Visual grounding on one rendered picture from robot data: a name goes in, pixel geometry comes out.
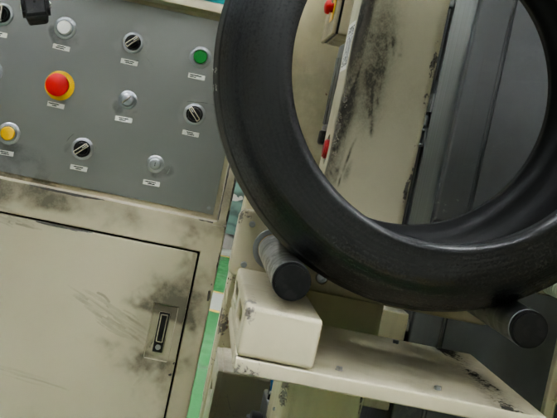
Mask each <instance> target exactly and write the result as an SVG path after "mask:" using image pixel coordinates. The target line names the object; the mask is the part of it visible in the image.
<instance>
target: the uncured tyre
mask: <svg viewBox="0 0 557 418"><path fill-rule="evenodd" d="M520 1H521V3H522V5H523V6H524V8H525V9H526V11H527V12H528V13H529V15H530V18H531V20H532V21H533V23H534V24H535V28H536V30H537V31H538V34H539V37H540V40H541V43H542V46H543V49H544V53H545V60H546V65H547V73H548V97H547V105H546V110H545V117H544V121H543V124H542V127H541V130H540V134H539V136H538V139H537V140H536V142H535V146H534V147H533V149H532V151H531V153H530V155H529V157H528V158H527V159H526V161H525V163H524V164H523V166H522V167H521V169H520V170H519V172H518V173H517V174H516V175H515V176H514V177H513V178H512V179H511V180H510V181H509V182H508V183H507V184H506V185H505V186H504V187H503V188H502V189H501V190H500V191H499V192H498V193H497V194H496V195H495V196H493V197H492V198H490V199H489V200H488V201H486V202H484V203H483V204H481V205H480V206H479V207H476V208H474V209H472V210H471V211H468V212H466V213H464V214H462V215H460V216H455V217H453V218H450V219H447V220H444V221H437V222H433V223H426V224H415V225H406V224H395V223H389V222H384V221H377V220H375V219H371V218H369V217H367V216H365V215H363V214H362V213H361V212H359V211H358V210H357V209H355V208H354V206H352V205H351V204H350V203H349V202H348V201H347V200H346V199H345V198H344V197H343V196H342V195H341V194H340V193H339V192H338V191H337V190H336V189H335V188H334V186H333V185H332V184H331V183H330V182H329V181H328V180H327V178H326V177H325V175H324V174H323V173H322V171H321V169H320V168H319V167H318V165H317V163H316V161H315V160H314V158H313V156H312V154H311V152H310V150H309V148H308V146H307V143H306V141H305V139H304V137H303V133H302V130H301V128H300V125H299V122H298V116H297V113H296V109H295V104H294V99H293V84H292V63H293V47H294V42H295V37H296V34H297V29H298V24H299V21H300V18H301V16H302V13H303V9H304V7H305V5H306V3H307V0H225V2H224V5H223V8H222V11H221V15H220V20H219V25H218V28H217V33H216V43H215V50H214V61H213V63H216V62H218V94H219V95H217V96H214V95H213V100H214V108H215V114H216V123H217V128H218V132H219V135H220V141H221V144H222V147H223V149H224V152H225V156H226V158H227V161H228V163H229V165H230V169H231V171H232V173H233V174H234V176H235V179H236V181H237V182H238V184H239V186H240V188H241V190H242V192H243V193H244V195H245V196H246V198H247V200H248V201H249V204H250V205H251V206H252V207H253V209H254V211H255V212H256V214H257V215H258V216H259V218H260V219H261V221H262V222H263V223H264V224H265V225H266V226H267V228H268V229H269V230H270V231H271V233H272V234H273V235H274V236H275V237H276V238H277V239H278V240H279V241H280V242H281V243H282V244H283V245H284V246H285V247H286V248H287V249H288V250H289V251H290V252H291V253H292V254H293V255H295V256H296V257H297V258H298V259H299V260H301V261H302V262H303V263H304V264H305V265H306V266H308V267H309V268H311V269H312V270H314V271H315V272H317V273H318V274H320V275H321V276H322V277H324V278H326V279H328V280H330V281H331V282H332V283H334V284H337V285H338V286H340V287H342V288H343V289H347V290H349V291H351V292H352V293H354V294H358V295H360V296H362V297H365V298H368V299H371V300H374V301H376V302H380V303H383V304H388V305H392V306H395V307H400V308H404V309H413V310H421V311H430V312H459V311H469V310H476V309H485V308H490V307H494V306H498V305H502V304H507V303H510V302H513V301H516V300H518V299H523V298H525V297H527V296H530V295H532V294H535V293H537V292H540V291H541V290H543V289H546V288H548V287H550V286H551V285H553V284H556V283H557V0H520Z"/></svg>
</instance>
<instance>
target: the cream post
mask: <svg viewBox="0 0 557 418"><path fill-rule="evenodd" d="M450 1H451V0H354V4H353V8H352V12H351V20H350V23H349V26H350V25H351V24H352V23H353V22H354V21H355V20H356V25H355V29H354V33H353V38H352V41H351V49H350V53H349V56H348V61H347V65H346V69H345V70H343V71H341V72H340V71H339V76H338V80H337V87H336V90H335V94H334V98H333V101H332V109H331V113H330V117H329V121H328V126H327V132H326V137H325V140H326V139H330V143H329V147H328V151H327V157H326V159H325V158H322V156H321V160H320V164H319V168H320V169H321V171H322V173H323V174H324V175H325V177H326V178H327V180H328V181H329V182H330V183H331V184H332V185H333V186H334V188H335V189H336V190H337V191H338V192H339V193H340V194H341V195H342V196H343V197H344V198H345V199H346V200H347V201H348V202H349V203H350V204H351V205H352V206H354V208H355V209H357V210H358V211H359V212H361V213H362V214H363V215H365V216H367V217H369V218H371V219H375V220H377V221H384V222H389V223H395V224H402V221H403V217H404V210H405V207H406V202H407V198H408V195H409V188H410V183H411V180H412V176H413V171H414V165H415V161H416V157H417V152H418V149H419V142H420V138H421V134H422V130H423V126H424V119H425V115H426V111H427V107H428V103H429V96H430V92H431V88H432V84H433V77H434V73H435V69H436V65H437V61H438V54H439V50H440V46H441V42H442V39H443V31H444V28H445V23H446V20H447V15H448V9H449V4H450ZM325 140H324V141H325ZM306 295H307V297H308V299H309V301H310V302H311V304H312V306H313V307H314V308H315V310H316V312H317V314H318V316H319V317H320V319H321V320H322V325H327V326H331V327H335V328H343V329H347V330H351V331H356V332H360V333H368V334H372V335H376V336H378V332H379V328H380V321H381V317H382V313H383V309H384V305H380V304H373V303H368V302H364V301H360V300H355V299H348V298H343V297H339V296H335V295H330V294H323V293H318V292H314V291H310V290H309V291H308V293H307V294H306ZM269 394H270V398H269V405H268V410H267V413H266V417H265V418H360V415H361V408H362V405H363V401H364V397H359V396H351V395H347V394H342V393H338V392H333V391H325V390H321V389H317V388H312V387H308V386H299V385H295V384H291V383H287V382H278V381H274V382H273V386H272V390H271V391H270V392H269Z"/></svg>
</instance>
